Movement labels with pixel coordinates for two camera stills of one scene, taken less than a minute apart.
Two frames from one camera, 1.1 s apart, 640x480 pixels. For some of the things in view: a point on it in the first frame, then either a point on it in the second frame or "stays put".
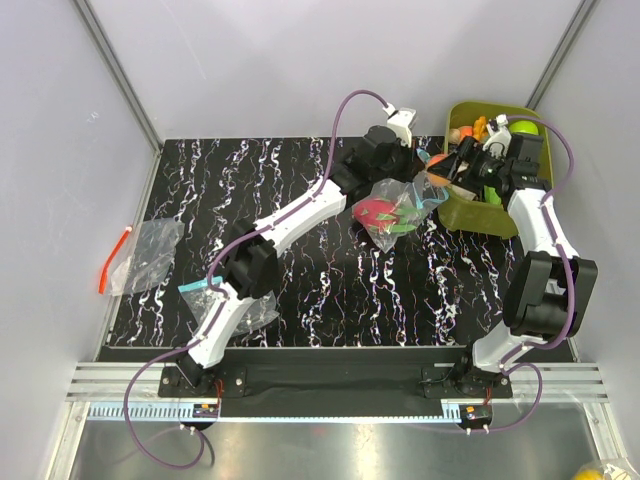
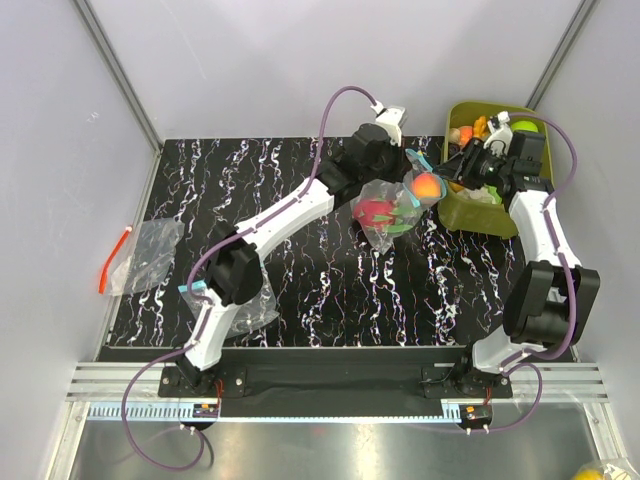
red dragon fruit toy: x=383 y=215 stays put
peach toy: x=435 y=179 → x=427 y=186
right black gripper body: x=481 y=168 stays put
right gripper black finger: x=447 y=167 stays put
